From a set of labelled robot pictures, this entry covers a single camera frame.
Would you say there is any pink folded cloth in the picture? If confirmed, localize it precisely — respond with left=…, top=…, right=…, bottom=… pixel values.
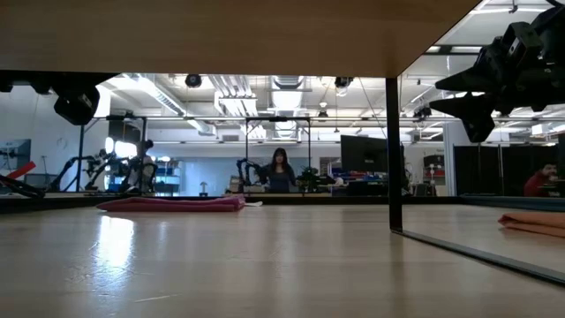
left=95, top=193, right=246, bottom=214

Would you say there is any black room partition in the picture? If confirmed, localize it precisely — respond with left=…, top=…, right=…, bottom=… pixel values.
left=453, top=143, right=560, bottom=196

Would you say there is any black computer monitor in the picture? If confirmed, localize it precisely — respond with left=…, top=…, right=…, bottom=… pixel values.
left=339, top=134, right=389, bottom=173

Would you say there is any grey wall screen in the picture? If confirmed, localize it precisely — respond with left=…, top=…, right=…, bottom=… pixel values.
left=0, top=139, right=32, bottom=171

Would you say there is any orange folded cloth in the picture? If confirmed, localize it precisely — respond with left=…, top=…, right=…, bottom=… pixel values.
left=497, top=210, right=565, bottom=239

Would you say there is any long ceiling light fixture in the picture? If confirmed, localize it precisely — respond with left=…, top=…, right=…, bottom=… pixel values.
left=426, top=43, right=485, bottom=56

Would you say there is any wooden shelf with black frame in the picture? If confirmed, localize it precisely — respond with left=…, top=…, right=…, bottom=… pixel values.
left=0, top=0, right=565, bottom=286

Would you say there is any red bar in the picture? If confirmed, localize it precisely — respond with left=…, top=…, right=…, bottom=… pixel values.
left=6, top=161, right=37, bottom=180

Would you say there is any black metal station frame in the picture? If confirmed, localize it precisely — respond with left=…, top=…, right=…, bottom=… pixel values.
left=245, top=116, right=312, bottom=193
left=77, top=115, right=149, bottom=193

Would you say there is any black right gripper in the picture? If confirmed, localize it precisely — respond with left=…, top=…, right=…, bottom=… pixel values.
left=429, top=4, right=565, bottom=143

